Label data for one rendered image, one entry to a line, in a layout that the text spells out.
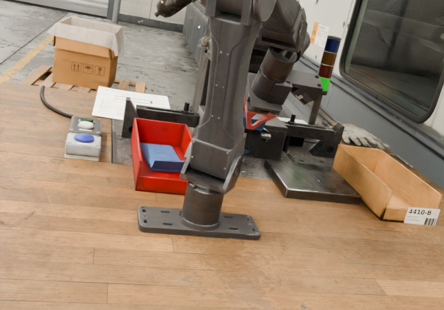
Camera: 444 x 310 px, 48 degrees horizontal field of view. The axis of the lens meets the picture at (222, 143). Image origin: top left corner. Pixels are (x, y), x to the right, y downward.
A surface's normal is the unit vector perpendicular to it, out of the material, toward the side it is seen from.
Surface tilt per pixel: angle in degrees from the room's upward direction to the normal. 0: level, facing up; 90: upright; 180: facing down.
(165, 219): 0
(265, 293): 0
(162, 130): 90
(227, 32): 100
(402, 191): 90
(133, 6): 90
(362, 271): 0
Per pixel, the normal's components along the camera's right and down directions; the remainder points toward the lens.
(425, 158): -0.97, -0.14
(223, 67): -0.43, 0.38
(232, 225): 0.19, -0.93
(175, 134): 0.20, 0.36
